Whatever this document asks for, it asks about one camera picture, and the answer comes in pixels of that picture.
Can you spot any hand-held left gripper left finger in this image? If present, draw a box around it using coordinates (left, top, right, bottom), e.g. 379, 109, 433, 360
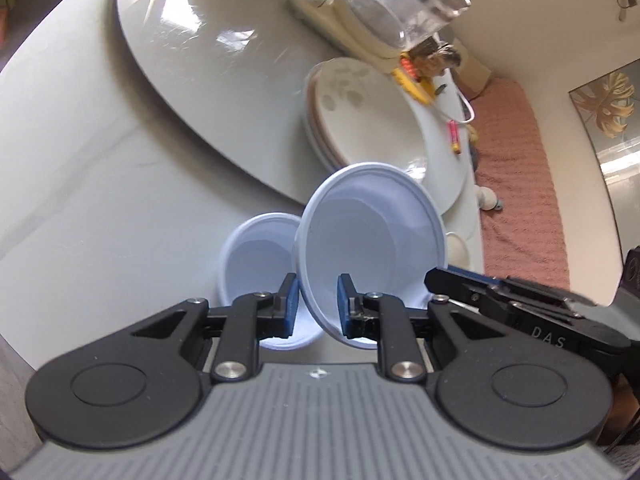
131, 272, 301, 382

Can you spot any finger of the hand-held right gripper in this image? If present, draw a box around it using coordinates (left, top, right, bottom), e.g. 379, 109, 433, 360
424, 268, 632, 363
446, 265, 598, 311

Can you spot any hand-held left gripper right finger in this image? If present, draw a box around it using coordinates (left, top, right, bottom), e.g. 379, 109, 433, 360
337, 273, 483, 382

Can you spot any white plastic bowl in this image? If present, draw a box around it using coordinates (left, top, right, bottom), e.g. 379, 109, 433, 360
292, 161, 447, 351
215, 213, 326, 352

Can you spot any stack of white plates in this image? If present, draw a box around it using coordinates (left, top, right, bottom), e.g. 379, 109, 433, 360
309, 57, 432, 175

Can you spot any small white cup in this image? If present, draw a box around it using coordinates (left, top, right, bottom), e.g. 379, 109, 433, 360
444, 232, 471, 269

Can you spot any small white ball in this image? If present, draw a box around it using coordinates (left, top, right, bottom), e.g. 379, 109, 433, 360
474, 186, 504, 212

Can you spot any pink blanket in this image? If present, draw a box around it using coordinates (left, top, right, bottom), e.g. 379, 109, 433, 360
460, 77, 572, 292

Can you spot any yellow sunflower coaster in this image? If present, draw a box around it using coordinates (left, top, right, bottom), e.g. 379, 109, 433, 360
391, 55, 437, 107

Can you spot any brown figurine toy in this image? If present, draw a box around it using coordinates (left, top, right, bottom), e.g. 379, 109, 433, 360
407, 42, 462, 79

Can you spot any white lazy susan turntable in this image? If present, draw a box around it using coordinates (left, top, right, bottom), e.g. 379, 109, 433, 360
116, 0, 471, 217

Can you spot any cream kettle base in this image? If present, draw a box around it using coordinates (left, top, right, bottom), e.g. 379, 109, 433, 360
287, 0, 403, 70

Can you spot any glass electric kettle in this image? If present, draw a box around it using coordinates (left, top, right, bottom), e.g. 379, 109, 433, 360
320, 0, 474, 54

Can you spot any white cable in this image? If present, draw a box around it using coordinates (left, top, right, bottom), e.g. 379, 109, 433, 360
434, 72, 476, 124

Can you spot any gold leaf wall picture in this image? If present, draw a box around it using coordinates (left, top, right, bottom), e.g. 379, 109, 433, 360
568, 59, 640, 202

